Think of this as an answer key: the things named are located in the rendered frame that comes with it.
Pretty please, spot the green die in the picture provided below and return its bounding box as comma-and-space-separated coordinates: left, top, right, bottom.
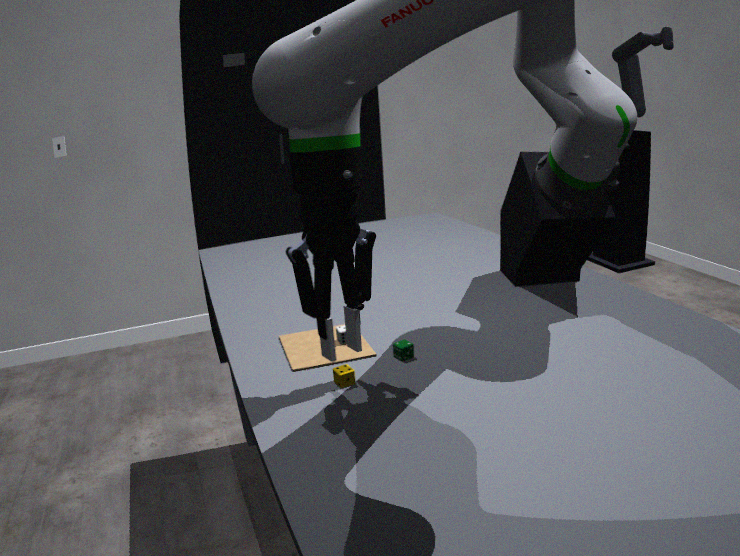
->
393, 339, 414, 362

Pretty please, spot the tan square mat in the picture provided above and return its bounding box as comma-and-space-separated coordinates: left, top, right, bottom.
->
279, 325, 376, 372

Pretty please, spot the yellow die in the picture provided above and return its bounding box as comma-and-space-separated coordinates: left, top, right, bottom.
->
333, 364, 356, 388

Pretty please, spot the white die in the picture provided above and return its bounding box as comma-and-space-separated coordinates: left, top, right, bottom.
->
336, 325, 347, 345

